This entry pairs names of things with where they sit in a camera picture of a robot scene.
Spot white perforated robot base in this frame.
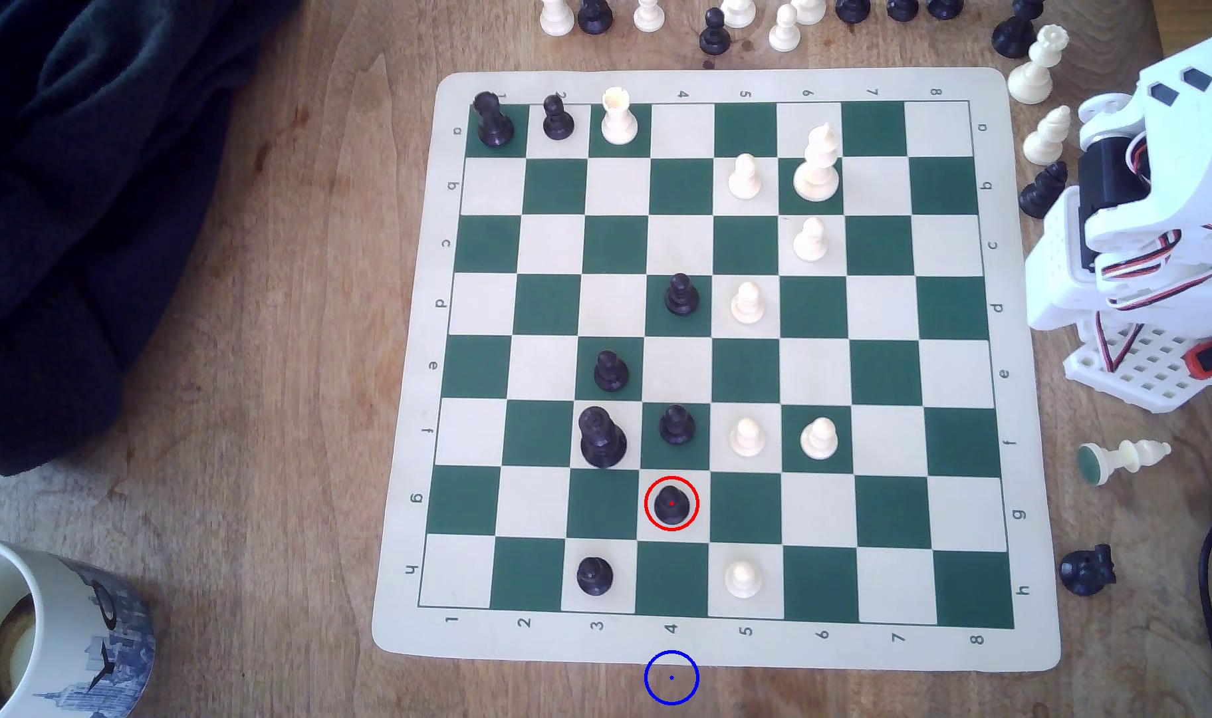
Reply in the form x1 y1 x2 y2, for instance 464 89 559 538
1064 317 1212 413

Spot white chess rook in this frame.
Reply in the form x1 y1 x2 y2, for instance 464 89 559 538
600 86 639 146

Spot green and cream chess mat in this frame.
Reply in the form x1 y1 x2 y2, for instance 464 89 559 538
371 66 1062 672

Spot white chess queen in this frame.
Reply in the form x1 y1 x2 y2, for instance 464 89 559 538
1007 24 1070 106

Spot large black chess piece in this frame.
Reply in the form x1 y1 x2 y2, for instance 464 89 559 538
991 0 1046 59

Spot toppled black chess knight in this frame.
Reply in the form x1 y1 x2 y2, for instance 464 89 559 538
1058 543 1118 598

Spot toppled white chess bishop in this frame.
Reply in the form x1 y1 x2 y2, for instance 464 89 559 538
1076 439 1172 488

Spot black rook top left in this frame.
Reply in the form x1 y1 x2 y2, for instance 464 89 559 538
472 90 515 151

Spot dark navy cloth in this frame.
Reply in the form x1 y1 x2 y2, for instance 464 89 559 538
0 0 303 478

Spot white mug with skyline print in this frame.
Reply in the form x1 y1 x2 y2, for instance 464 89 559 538
0 535 156 718

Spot red black white servo wires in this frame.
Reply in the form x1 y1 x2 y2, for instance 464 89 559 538
1089 130 1212 375

